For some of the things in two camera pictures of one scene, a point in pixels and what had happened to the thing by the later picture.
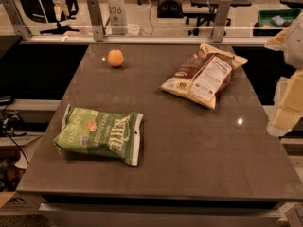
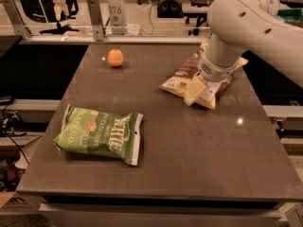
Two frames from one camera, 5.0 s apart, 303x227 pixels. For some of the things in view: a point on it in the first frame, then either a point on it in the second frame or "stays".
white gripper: [295, 46] to [215, 72]
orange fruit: [115, 58] stays
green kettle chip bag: [110, 135] stays
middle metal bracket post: [98, 27] stays
